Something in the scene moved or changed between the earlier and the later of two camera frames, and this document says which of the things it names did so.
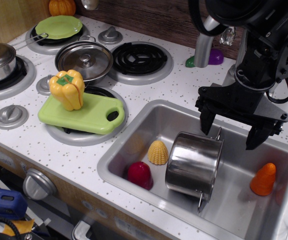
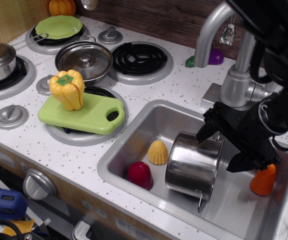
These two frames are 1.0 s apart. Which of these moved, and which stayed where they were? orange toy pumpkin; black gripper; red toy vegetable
Moved: black gripper
Stayed: orange toy pumpkin; red toy vegetable
